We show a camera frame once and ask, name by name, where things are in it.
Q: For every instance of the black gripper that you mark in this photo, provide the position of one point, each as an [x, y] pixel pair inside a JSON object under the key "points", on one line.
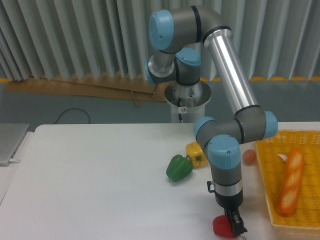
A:
{"points": [[233, 216]]}

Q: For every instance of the red bell pepper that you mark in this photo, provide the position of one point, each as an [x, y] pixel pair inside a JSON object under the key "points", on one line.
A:
{"points": [[222, 227]]}

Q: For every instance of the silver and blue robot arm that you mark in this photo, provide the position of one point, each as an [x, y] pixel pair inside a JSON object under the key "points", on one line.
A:
{"points": [[170, 33]]}

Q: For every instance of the yellow woven basket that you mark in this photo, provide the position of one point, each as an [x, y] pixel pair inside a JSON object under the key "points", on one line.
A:
{"points": [[307, 212]]}

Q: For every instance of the white tag in basket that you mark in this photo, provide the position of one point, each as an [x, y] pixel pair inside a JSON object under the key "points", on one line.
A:
{"points": [[283, 157]]}

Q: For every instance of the toy baguette bread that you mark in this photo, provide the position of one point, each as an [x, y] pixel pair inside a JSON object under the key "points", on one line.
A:
{"points": [[291, 183]]}

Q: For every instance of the brown egg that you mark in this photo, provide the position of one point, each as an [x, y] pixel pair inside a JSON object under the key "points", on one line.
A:
{"points": [[249, 157]]}

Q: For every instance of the yellow bell pepper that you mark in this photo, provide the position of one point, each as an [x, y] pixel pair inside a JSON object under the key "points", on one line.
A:
{"points": [[196, 155]]}

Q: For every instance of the green bell pepper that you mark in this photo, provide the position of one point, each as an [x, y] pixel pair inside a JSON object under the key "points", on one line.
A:
{"points": [[179, 168]]}

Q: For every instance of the flat brown cardboard sheet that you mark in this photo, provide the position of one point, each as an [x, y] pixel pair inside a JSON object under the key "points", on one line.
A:
{"points": [[117, 87]]}

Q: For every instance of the silver laptop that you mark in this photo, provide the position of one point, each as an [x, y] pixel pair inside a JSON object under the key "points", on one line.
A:
{"points": [[11, 137]]}

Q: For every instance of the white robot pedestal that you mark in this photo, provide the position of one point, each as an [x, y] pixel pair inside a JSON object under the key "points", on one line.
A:
{"points": [[187, 102]]}

